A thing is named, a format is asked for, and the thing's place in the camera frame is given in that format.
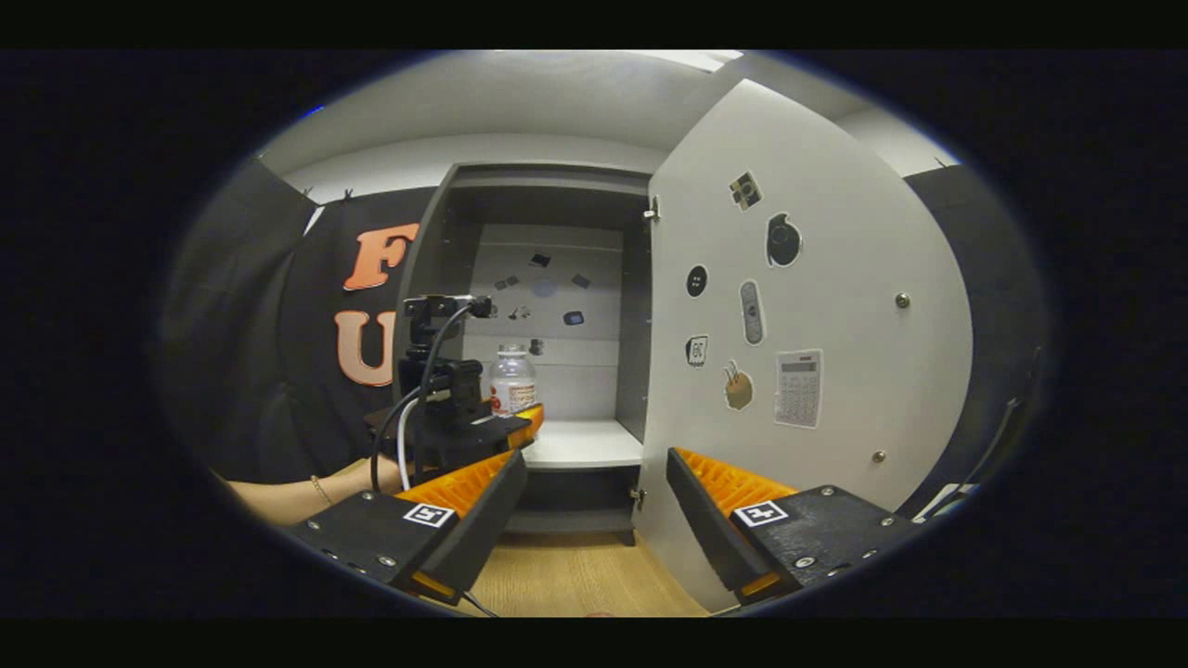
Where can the white cabinet shelf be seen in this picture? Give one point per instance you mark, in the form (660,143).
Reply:
(585,445)

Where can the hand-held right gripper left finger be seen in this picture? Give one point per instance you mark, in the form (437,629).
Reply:
(483,520)

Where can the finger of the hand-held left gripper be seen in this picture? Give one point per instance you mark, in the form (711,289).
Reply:
(501,431)

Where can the clear plastic bottle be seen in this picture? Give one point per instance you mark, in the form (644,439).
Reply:
(512,380)

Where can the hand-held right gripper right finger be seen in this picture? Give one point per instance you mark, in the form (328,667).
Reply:
(710,524)

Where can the light grey cabinet door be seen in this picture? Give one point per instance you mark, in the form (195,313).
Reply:
(835,278)

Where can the black backdrop cloth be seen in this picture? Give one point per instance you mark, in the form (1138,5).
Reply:
(241,353)

